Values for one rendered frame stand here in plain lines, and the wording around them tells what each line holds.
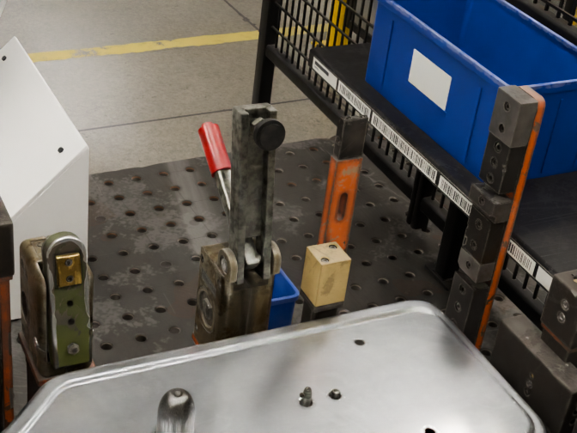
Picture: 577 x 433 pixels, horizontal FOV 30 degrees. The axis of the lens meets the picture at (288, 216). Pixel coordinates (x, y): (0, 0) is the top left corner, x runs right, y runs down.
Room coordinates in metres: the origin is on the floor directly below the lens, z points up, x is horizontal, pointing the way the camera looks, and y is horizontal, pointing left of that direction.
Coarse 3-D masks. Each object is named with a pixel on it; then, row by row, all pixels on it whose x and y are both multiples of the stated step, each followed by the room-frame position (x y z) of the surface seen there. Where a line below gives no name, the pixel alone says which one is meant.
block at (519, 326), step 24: (504, 336) 0.89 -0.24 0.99; (528, 336) 0.88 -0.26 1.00; (504, 360) 0.88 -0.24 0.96; (528, 360) 0.85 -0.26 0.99; (552, 360) 0.84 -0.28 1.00; (528, 384) 0.85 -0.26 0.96; (552, 384) 0.82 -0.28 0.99; (576, 384) 0.81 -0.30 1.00; (552, 408) 0.81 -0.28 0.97; (552, 432) 0.80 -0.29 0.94
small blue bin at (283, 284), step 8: (280, 272) 1.23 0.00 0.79; (280, 280) 1.23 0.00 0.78; (288, 280) 1.21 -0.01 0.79; (280, 288) 1.22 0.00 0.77; (288, 288) 1.20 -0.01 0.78; (272, 296) 1.24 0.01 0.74; (280, 296) 1.22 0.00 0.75; (288, 296) 1.17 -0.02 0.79; (296, 296) 1.18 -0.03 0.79; (272, 304) 1.16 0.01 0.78; (280, 304) 1.17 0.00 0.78; (288, 304) 1.18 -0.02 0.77; (272, 312) 1.16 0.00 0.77; (280, 312) 1.17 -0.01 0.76; (288, 312) 1.18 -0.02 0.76; (272, 320) 1.17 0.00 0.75; (280, 320) 1.17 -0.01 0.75; (288, 320) 1.18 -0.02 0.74; (272, 328) 1.17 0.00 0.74
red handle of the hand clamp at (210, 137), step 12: (204, 132) 0.95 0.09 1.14; (216, 132) 0.95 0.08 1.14; (204, 144) 0.94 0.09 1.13; (216, 144) 0.94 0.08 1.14; (216, 156) 0.93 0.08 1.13; (216, 168) 0.92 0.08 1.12; (228, 168) 0.92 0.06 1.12; (216, 180) 0.91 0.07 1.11; (228, 180) 0.91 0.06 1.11; (228, 192) 0.90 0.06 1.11; (228, 204) 0.89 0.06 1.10; (228, 216) 0.88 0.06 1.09; (252, 240) 0.87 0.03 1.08; (252, 252) 0.86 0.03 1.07; (252, 264) 0.85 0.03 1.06
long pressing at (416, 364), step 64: (320, 320) 0.85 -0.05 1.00; (384, 320) 0.87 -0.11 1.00; (448, 320) 0.89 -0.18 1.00; (64, 384) 0.71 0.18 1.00; (128, 384) 0.73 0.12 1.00; (192, 384) 0.74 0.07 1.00; (256, 384) 0.75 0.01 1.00; (320, 384) 0.76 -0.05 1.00; (384, 384) 0.77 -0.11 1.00; (448, 384) 0.78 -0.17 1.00
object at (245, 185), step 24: (240, 120) 0.86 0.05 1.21; (264, 120) 0.85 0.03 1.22; (240, 144) 0.85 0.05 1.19; (264, 144) 0.84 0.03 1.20; (240, 168) 0.85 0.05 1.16; (264, 168) 0.87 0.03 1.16; (240, 192) 0.85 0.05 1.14; (264, 192) 0.86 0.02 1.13; (240, 216) 0.84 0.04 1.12; (264, 216) 0.86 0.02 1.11; (240, 240) 0.84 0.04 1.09; (264, 240) 0.85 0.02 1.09; (240, 264) 0.84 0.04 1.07; (264, 264) 0.85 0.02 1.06
